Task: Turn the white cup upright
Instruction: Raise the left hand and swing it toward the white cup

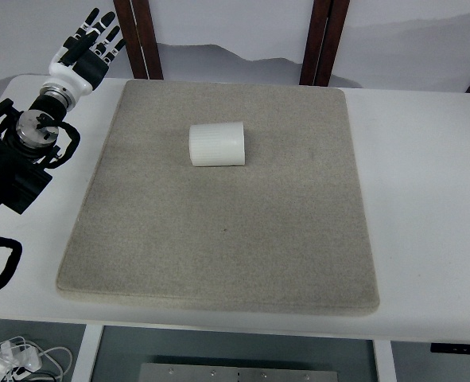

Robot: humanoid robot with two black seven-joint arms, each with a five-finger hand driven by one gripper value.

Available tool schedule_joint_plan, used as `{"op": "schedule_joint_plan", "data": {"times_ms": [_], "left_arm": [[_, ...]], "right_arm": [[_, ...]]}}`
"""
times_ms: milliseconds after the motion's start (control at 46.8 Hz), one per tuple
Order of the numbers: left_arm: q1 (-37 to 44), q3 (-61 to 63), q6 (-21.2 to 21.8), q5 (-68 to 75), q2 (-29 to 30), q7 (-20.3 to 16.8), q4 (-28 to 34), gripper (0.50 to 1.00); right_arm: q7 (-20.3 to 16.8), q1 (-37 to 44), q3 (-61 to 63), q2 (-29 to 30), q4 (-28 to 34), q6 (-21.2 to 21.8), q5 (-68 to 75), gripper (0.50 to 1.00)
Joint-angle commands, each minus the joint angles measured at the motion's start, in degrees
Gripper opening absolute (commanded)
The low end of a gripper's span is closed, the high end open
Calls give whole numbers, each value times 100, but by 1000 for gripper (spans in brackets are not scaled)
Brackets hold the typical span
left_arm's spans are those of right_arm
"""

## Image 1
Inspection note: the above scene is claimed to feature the white robotic hand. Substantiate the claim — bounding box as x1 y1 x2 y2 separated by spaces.
48 8 126 96

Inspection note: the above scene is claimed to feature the white ribbed cup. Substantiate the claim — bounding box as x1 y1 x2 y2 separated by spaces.
188 122 246 167

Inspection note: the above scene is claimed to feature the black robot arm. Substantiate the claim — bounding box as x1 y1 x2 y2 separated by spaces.
0 8 125 214

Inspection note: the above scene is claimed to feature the beige felt mat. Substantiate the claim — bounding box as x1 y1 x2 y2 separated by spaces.
56 80 379 315

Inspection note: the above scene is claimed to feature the grey metal plate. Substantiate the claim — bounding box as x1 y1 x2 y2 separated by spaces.
138 363 339 382

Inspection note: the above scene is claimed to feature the black desk control panel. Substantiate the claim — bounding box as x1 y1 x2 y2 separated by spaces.
430 342 470 355

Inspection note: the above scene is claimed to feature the dark wooden screen frame left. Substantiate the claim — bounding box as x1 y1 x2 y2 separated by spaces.
113 0 164 80

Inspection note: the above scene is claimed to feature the dark wooden screen frame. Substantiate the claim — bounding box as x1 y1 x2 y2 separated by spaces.
113 0 164 80
299 0 350 87

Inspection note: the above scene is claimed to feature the black sleeved cable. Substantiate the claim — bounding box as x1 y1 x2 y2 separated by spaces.
0 236 23 298

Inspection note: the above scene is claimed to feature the dark wooden screen frame right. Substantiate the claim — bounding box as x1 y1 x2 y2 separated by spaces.
299 0 350 87

